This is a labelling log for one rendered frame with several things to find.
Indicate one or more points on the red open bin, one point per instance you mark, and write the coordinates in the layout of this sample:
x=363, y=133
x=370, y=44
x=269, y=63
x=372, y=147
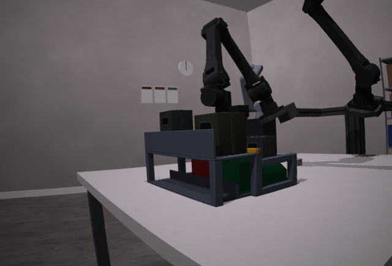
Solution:
x=200, y=168

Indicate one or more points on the yellow flat bar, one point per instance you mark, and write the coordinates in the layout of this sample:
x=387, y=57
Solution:
x=252, y=150

